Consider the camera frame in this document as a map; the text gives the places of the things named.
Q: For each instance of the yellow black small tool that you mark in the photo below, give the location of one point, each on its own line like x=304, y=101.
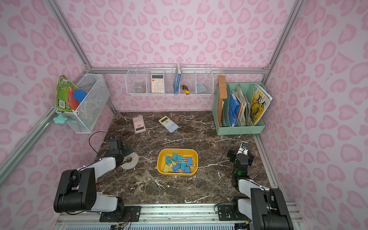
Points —
x=185, y=89

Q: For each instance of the white wire basket left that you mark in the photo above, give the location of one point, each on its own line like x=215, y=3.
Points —
x=84, y=118

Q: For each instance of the blue folder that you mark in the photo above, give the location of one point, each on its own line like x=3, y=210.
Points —
x=234, y=107

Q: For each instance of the green snack package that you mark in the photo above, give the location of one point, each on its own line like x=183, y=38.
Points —
x=65, y=100

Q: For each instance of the brown folder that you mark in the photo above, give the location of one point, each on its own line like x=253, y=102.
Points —
x=222, y=90

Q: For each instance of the blue round disc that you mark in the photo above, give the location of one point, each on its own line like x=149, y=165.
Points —
x=79, y=95

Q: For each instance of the pink calculator in basket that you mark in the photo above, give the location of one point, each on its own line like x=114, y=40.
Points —
x=157, y=84

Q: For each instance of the yellow blue calculator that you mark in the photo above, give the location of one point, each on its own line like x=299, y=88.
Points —
x=168, y=124

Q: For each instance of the blue book in basket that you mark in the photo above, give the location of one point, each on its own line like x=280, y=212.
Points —
x=177, y=77

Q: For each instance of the white tape roll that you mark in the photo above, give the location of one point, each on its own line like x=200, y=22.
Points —
x=130, y=161

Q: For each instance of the metal base rail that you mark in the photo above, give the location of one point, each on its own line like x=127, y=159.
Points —
x=189, y=216

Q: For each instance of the mint star toy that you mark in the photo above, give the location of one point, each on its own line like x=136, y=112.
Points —
x=60, y=119

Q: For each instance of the yellow plastic storage box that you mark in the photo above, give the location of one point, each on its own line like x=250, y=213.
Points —
x=186, y=153

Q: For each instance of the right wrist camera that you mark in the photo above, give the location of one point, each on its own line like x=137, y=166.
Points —
x=243, y=148

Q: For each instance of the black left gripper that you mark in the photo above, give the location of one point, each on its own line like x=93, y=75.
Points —
x=115, y=145

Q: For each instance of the pink calculator on table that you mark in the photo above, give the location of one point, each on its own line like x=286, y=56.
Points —
x=139, y=125

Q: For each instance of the yellow art magazine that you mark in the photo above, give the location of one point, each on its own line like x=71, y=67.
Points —
x=261, y=100

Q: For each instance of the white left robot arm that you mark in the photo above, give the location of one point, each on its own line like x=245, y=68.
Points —
x=77, y=192

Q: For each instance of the green plastic file organizer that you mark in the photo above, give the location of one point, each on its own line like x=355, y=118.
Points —
x=225, y=128

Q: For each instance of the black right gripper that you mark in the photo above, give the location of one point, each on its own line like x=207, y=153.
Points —
x=240, y=156

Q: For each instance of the clear tape roll in basket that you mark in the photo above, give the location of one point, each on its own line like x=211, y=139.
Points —
x=140, y=89

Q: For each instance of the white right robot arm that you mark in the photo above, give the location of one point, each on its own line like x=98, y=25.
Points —
x=261, y=208

